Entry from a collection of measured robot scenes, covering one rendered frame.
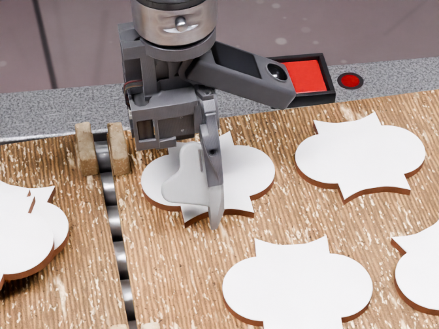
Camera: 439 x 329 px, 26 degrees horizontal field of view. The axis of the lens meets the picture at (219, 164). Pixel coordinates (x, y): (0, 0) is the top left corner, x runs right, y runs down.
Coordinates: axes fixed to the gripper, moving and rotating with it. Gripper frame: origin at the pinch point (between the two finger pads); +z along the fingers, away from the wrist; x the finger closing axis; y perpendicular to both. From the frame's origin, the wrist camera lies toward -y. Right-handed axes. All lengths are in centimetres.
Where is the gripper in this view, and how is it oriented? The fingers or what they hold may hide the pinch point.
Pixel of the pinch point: (207, 175)
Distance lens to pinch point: 99.3
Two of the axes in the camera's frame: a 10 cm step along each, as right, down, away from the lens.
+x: 2.0, 7.0, -6.9
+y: -9.8, 1.6, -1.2
